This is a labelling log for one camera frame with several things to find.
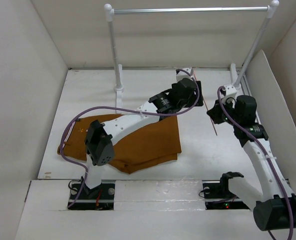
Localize brown trousers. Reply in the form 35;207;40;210
63;114;182;174

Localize purple cable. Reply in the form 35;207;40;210
217;85;295;240
59;68;203;210

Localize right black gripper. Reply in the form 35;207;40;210
207;96;241;127

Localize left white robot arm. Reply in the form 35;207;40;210
82;76;201;198

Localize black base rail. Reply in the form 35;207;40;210
199;182;249;210
67;180;115;211

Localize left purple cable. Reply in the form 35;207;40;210
59;68;203;210

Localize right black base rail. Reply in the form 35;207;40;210
199;182;249;210

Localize white clothes rack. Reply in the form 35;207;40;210
104;0;280;116

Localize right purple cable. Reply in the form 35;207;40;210
217;85;295;240

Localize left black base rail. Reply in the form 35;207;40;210
67;180;115;211

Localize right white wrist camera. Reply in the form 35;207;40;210
220;84;238;105

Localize pink wire hanger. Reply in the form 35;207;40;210
192;69;218;136

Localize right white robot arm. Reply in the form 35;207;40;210
207;95;296;235

